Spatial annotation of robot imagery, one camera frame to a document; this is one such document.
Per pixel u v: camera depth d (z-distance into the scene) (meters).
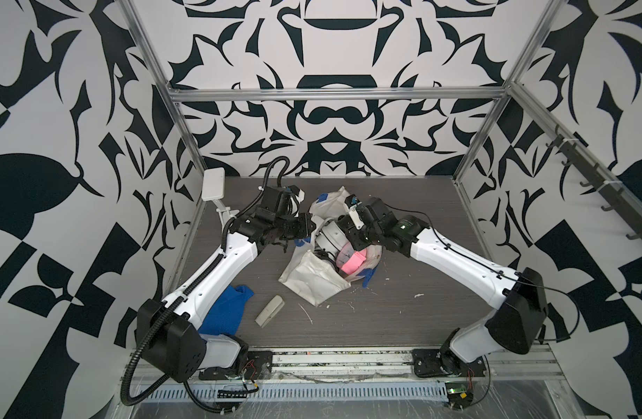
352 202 0.71
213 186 0.85
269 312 0.81
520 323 0.41
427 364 0.74
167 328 0.40
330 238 0.89
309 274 0.73
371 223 0.61
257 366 0.74
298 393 0.65
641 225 0.52
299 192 0.73
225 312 0.81
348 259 0.80
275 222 0.59
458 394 0.71
